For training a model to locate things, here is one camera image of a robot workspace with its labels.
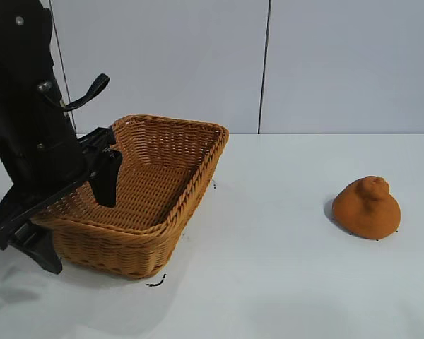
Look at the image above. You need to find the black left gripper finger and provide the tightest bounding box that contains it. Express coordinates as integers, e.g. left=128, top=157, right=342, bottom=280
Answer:
left=16, top=221, right=64, bottom=275

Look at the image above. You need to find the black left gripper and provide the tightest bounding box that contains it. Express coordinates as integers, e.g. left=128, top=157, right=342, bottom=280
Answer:
left=0, top=52, right=124, bottom=251

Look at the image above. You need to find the brown woven wicker basket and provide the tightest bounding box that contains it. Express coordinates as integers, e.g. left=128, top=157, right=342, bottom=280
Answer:
left=30, top=114, right=230, bottom=280

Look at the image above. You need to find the knobby orange fruit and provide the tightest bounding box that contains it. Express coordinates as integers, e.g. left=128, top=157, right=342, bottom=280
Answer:
left=331, top=175, right=403, bottom=241

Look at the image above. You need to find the black flat strap cable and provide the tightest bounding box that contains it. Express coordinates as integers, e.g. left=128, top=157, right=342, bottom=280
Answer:
left=47, top=73, right=111, bottom=112

